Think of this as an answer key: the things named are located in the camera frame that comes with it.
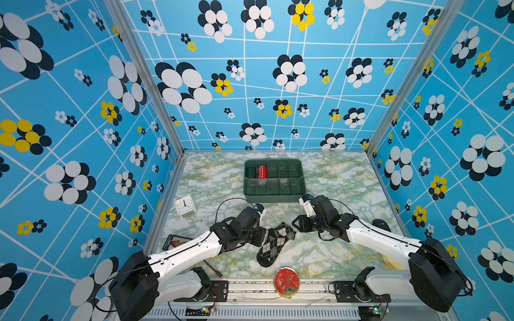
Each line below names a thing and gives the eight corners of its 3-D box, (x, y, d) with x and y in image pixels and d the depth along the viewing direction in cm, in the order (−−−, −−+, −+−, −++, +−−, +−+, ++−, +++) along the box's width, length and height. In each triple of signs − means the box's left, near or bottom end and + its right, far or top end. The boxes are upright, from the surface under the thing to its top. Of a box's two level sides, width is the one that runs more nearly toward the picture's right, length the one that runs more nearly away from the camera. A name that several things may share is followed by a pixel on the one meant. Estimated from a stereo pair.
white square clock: (179, 221, 94) (177, 217, 91) (176, 204, 100) (173, 200, 97) (197, 214, 96) (196, 210, 94) (193, 197, 102) (191, 194, 100)
